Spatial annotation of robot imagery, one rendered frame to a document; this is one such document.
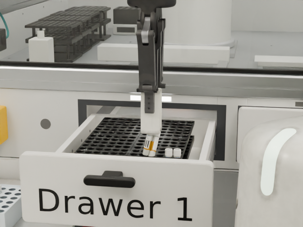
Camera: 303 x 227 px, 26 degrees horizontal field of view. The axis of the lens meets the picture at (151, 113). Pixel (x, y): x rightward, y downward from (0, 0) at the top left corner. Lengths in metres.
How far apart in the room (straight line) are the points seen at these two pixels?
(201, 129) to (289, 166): 0.65
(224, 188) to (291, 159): 0.66
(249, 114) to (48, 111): 0.40
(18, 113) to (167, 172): 0.49
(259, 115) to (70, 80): 0.37
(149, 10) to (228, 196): 0.49
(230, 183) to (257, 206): 0.62
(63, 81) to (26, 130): 0.13
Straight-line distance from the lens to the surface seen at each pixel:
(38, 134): 1.35
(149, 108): 1.02
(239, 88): 1.25
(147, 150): 1.06
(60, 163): 0.98
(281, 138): 0.68
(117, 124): 1.24
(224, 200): 1.33
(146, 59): 0.97
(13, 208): 1.16
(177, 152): 1.05
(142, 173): 0.96
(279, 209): 0.68
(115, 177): 0.93
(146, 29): 0.96
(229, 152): 1.29
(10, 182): 1.36
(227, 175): 1.31
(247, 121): 1.25
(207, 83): 1.26
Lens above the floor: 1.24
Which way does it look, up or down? 15 degrees down
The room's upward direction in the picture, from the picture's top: straight up
